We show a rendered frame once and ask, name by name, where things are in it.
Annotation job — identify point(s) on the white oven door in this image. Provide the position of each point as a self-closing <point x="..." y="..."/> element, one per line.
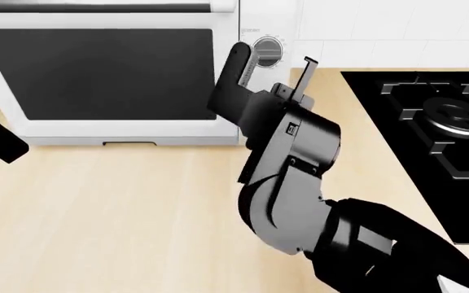
<point x="96" y="129"/>

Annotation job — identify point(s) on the round silver gas burner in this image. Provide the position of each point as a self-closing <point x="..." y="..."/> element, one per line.
<point x="454" y="117"/>

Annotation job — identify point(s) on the black oven foot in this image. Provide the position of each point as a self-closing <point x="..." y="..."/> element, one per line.
<point x="128" y="143"/>

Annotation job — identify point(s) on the black metal burner grate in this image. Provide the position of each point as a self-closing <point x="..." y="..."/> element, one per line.
<point x="438" y="149"/>

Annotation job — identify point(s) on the black gas cooktop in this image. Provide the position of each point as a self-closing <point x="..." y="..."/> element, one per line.
<point x="373" y="122"/>

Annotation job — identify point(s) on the white toaster oven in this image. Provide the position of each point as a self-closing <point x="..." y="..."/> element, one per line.
<point x="265" y="18"/>

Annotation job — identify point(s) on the dark glass door window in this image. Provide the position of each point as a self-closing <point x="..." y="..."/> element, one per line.
<point x="96" y="73"/>

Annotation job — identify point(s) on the silver timer knob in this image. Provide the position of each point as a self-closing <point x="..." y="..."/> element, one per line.
<point x="268" y="50"/>

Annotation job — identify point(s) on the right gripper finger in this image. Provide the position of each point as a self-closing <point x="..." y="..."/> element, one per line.
<point x="305" y="76"/>
<point x="234" y="67"/>

